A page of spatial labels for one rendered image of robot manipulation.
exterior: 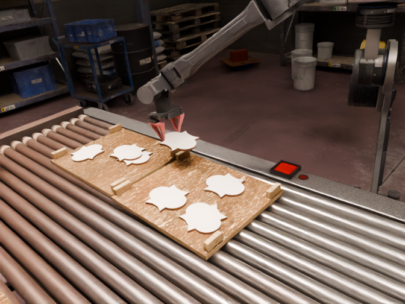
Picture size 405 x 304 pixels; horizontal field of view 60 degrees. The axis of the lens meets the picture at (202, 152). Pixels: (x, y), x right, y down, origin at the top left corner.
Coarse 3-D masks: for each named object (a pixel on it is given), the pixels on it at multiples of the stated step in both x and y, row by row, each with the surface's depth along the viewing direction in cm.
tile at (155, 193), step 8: (152, 192) 109; (160, 192) 109; (168, 192) 108; (176, 192) 108; (184, 192) 108; (152, 200) 105; (160, 200) 105; (168, 200) 105; (176, 200) 104; (184, 200) 104; (160, 208) 102; (168, 208) 102; (176, 208) 101
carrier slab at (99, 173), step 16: (96, 144) 146; (112, 144) 144; (128, 144) 143; (144, 144) 142; (64, 160) 135; (96, 160) 133; (112, 160) 132; (160, 160) 128; (80, 176) 124; (96, 176) 123; (112, 176) 122; (128, 176) 121; (144, 176) 120; (112, 192) 113
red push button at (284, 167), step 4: (280, 164) 120; (284, 164) 120; (288, 164) 120; (276, 168) 118; (280, 168) 118; (284, 168) 117; (288, 168) 117; (292, 168) 117; (284, 172) 116; (288, 172) 115
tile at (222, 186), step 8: (216, 176) 114; (224, 176) 114; (208, 184) 110; (216, 184) 110; (224, 184) 110; (232, 184) 109; (240, 184) 109; (216, 192) 106; (224, 192) 106; (232, 192) 105; (240, 192) 105
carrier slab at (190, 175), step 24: (168, 168) 123; (192, 168) 122; (216, 168) 120; (144, 192) 111; (192, 192) 109; (264, 192) 105; (144, 216) 101; (168, 216) 100; (240, 216) 97; (192, 240) 90
